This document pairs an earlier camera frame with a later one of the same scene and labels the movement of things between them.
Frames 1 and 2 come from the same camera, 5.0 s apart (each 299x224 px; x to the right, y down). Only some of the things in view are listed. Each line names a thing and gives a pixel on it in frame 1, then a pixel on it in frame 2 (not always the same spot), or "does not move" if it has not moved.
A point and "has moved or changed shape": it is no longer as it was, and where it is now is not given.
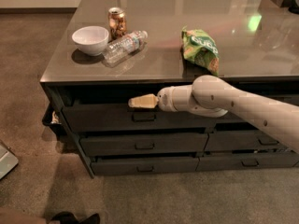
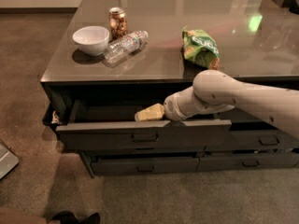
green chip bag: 201,49 does not move
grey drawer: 121,117 has moved or changed shape
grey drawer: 120,166 does not move
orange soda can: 118,21 does not move
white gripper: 164,100 -> 172,107
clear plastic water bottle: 122,47 does not move
